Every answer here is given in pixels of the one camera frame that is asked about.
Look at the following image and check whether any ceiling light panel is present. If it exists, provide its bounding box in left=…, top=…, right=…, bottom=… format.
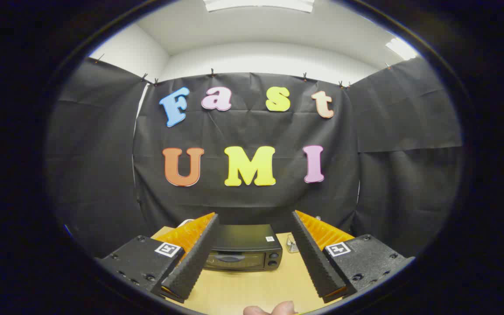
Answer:
left=203, top=0, right=315, bottom=13
left=385, top=37, right=419, bottom=60

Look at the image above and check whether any black toaster oven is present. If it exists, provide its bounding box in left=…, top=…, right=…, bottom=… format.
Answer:
left=203, top=224, right=283, bottom=273

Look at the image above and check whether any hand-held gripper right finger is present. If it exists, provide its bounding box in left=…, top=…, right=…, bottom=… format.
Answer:
left=290, top=210, right=415, bottom=304

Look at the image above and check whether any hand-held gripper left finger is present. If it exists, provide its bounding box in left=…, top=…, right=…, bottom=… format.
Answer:
left=97, top=213, right=220, bottom=304

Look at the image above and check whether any black backdrop cloth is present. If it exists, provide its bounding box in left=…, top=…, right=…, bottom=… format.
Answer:
left=45, top=57, right=463, bottom=259

